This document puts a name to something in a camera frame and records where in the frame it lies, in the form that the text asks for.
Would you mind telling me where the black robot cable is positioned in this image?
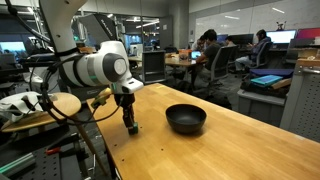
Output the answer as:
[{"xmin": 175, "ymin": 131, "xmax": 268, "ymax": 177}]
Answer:
[{"xmin": 28, "ymin": 49, "xmax": 125, "ymax": 127}]

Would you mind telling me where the teal tablet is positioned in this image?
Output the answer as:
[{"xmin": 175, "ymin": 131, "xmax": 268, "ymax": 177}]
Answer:
[{"xmin": 251, "ymin": 75, "xmax": 282, "ymax": 87}]

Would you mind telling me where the black bowl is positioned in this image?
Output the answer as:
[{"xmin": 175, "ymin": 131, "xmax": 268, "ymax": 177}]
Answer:
[{"xmin": 165, "ymin": 104, "xmax": 207, "ymax": 134}]

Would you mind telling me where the grey storage bin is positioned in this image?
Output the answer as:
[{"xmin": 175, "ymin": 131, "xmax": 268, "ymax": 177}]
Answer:
[{"xmin": 237, "ymin": 89, "xmax": 285, "ymax": 127}]

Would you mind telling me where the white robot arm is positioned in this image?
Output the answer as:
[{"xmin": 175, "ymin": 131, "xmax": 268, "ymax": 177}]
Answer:
[{"xmin": 39, "ymin": 0, "xmax": 143, "ymax": 134}]

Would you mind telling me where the computer monitor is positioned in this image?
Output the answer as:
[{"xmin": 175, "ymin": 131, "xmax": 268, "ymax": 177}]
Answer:
[{"xmin": 267, "ymin": 30, "xmax": 296, "ymax": 43}]

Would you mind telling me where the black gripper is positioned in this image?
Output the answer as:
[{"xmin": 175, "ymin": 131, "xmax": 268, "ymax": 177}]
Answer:
[{"xmin": 114, "ymin": 94, "xmax": 137, "ymax": 135}]

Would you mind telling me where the person in dark shirt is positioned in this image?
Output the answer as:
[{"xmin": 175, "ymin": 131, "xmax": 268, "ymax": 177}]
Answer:
[{"xmin": 191, "ymin": 29, "xmax": 221, "ymax": 88}]

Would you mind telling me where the round wooden stool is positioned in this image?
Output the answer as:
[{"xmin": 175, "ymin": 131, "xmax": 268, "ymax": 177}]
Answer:
[{"xmin": 0, "ymin": 92, "xmax": 109, "ymax": 177}]

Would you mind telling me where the person at right monitor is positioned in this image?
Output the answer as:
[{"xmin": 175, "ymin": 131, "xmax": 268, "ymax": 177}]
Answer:
[{"xmin": 235, "ymin": 29, "xmax": 271, "ymax": 72}]

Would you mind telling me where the grey pegboard cabinet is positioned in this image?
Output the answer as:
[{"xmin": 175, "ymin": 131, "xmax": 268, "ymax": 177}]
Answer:
[{"xmin": 280, "ymin": 59, "xmax": 320, "ymax": 142}]

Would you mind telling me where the green block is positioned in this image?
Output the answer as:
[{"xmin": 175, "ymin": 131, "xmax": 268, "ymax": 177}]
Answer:
[{"xmin": 133, "ymin": 122, "xmax": 138, "ymax": 133}]

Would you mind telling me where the white cloth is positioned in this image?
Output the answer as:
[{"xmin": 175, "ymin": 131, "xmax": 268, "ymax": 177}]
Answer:
[{"xmin": 0, "ymin": 91, "xmax": 44, "ymax": 122}]

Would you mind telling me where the grey office chair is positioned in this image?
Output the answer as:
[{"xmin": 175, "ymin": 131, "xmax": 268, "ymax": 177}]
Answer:
[{"xmin": 208, "ymin": 46, "xmax": 237, "ymax": 89}]

